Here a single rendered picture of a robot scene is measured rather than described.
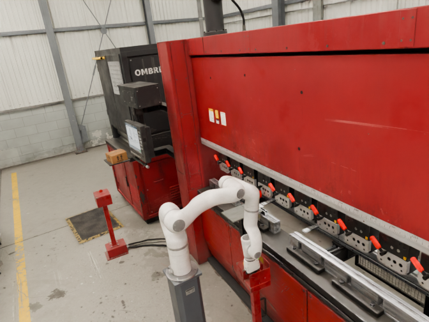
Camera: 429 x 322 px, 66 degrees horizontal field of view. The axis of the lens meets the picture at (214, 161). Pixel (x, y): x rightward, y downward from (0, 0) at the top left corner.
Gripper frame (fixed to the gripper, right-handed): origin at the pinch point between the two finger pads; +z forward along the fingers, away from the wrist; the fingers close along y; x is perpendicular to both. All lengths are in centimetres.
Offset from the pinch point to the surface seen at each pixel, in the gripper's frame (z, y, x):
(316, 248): -18.9, -36.2, 21.7
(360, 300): -13, -31, 62
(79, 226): 63, 126, -293
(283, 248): -10.5, -25.3, 0.2
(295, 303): 18.9, -18.1, 19.3
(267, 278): 2.4, -7.3, 4.7
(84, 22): -225, 7, -724
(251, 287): 4.1, 4.9, 4.7
